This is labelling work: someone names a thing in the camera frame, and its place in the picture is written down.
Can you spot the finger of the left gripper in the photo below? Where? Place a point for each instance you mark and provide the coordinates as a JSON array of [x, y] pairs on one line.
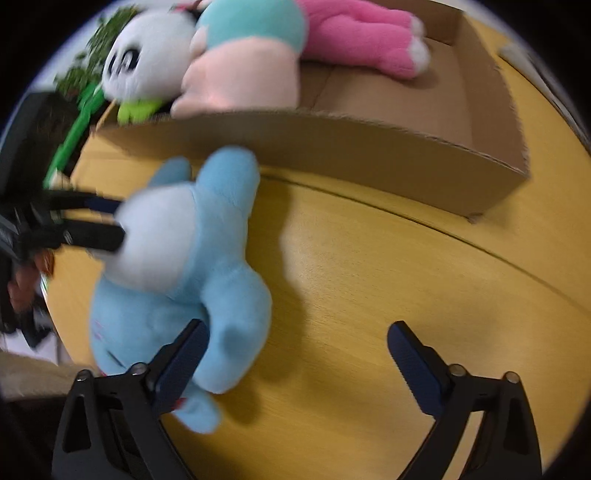
[[78, 233], [63, 200]]

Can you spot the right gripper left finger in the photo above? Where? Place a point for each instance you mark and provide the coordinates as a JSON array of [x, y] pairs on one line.
[[110, 427]]

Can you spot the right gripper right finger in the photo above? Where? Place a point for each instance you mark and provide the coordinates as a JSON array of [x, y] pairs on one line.
[[506, 445]]

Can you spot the blue rabbit plush toy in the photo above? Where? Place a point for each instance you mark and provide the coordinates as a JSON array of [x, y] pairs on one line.
[[183, 258]]

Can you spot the panda plush toy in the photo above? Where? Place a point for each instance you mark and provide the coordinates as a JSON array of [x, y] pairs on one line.
[[144, 68]]

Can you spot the teal pink pig plush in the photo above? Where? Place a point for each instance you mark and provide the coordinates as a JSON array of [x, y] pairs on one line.
[[245, 55]]

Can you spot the cardboard box tray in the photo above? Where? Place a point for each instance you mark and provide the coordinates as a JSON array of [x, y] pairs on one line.
[[450, 139]]

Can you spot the pink bear plush toy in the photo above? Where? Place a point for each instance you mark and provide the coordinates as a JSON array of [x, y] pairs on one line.
[[362, 33]]

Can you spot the person's hand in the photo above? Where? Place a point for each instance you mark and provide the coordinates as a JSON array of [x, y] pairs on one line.
[[22, 288]]

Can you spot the green cloth covered table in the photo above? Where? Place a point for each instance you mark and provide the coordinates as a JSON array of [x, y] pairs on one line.
[[91, 105]]

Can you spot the potted green plant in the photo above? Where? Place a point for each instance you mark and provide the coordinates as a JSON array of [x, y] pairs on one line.
[[88, 64]]

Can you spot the grey cloth bag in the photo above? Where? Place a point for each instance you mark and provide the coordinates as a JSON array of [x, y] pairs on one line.
[[539, 75]]

